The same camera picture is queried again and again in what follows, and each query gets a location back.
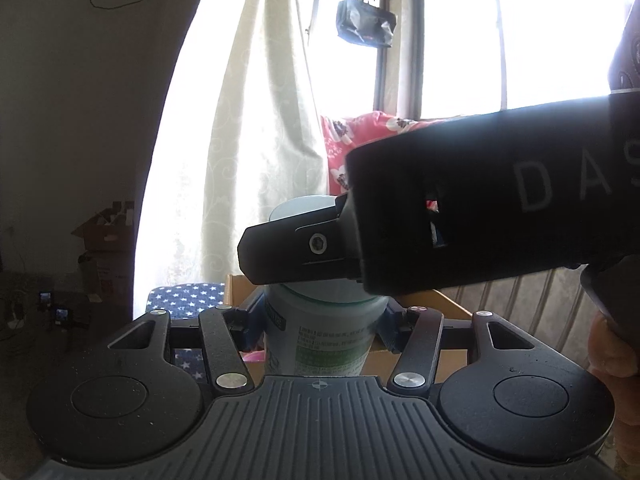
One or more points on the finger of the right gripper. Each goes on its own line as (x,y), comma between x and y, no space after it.
(306,239)

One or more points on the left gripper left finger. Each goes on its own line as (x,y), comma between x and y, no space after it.
(140,391)

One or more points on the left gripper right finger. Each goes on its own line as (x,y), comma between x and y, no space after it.
(511,397)

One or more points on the white supplement bottle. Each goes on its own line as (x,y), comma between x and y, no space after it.
(320,328)

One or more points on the pink plastic bowl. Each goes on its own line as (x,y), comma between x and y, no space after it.
(257,356)

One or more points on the person's right hand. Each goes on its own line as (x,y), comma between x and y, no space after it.
(616,365)

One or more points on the brown cardboard box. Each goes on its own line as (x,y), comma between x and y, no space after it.
(408,339)

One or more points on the metal balcony railing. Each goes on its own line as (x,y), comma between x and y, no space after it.
(551,305)

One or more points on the cream patterned curtain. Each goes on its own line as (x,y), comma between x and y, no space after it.
(239,134)

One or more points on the blue star-patterned cloth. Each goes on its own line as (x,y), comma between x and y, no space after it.
(183,302)

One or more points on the stacked cardboard boxes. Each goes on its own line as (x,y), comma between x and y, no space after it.
(107,264)

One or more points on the hanging black bag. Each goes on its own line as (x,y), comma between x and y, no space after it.
(365,23)

